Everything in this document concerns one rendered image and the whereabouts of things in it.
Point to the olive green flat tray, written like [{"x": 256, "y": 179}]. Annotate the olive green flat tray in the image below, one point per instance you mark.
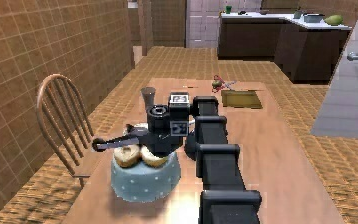
[{"x": 242, "y": 99}]

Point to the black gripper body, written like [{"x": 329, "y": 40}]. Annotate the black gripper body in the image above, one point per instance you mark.
[{"x": 158, "y": 133}]

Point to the white panelled door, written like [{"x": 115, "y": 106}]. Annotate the white panelled door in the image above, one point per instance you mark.
[{"x": 202, "y": 23}]

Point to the grey metal pan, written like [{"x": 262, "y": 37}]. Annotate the grey metal pan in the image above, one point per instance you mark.
[{"x": 313, "y": 17}]

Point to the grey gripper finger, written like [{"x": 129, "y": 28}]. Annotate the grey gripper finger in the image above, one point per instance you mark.
[
  {"x": 120, "y": 143},
  {"x": 136, "y": 130}
]

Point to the grey room door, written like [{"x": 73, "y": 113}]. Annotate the grey room door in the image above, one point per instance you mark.
[{"x": 350, "y": 96}]

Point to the grey cup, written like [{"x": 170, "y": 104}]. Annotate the grey cup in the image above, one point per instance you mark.
[{"x": 148, "y": 96}]

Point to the small dark bowl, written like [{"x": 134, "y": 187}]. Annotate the small dark bowl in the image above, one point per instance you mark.
[{"x": 263, "y": 12}]

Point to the dark white-topped kitchen counter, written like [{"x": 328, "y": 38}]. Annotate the dark white-topped kitchen counter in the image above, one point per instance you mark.
[{"x": 253, "y": 36}]

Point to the green melon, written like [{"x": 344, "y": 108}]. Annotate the green melon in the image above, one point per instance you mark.
[{"x": 333, "y": 20}]

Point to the tan round pastry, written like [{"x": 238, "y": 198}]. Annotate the tan round pastry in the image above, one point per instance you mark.
[
  {"x": 152, "y": 160},
  {"x": 127, "y": 157}
]

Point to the brown wooden spindle chair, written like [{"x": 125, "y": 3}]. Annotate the brown wooden spindle chair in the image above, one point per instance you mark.
[{"x": 58, "y": 110}]

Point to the brown wooden dining table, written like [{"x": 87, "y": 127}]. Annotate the brown wooden dining table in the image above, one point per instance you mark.
[{"x": 287, "y": 166}]

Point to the red green small object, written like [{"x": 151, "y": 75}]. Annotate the red green small object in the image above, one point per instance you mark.
[{"x": 217, "y": 84}]

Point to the green cup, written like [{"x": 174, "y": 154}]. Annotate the green cup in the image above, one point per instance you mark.
[{"x": 228, "y": 9}]

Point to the blue dotted bowl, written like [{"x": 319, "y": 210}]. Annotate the blue dotted bowl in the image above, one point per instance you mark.
[{"x": 143, "y": 183}]

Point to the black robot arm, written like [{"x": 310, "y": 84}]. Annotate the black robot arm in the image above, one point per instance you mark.
[{"x": 220, "y": 160}]

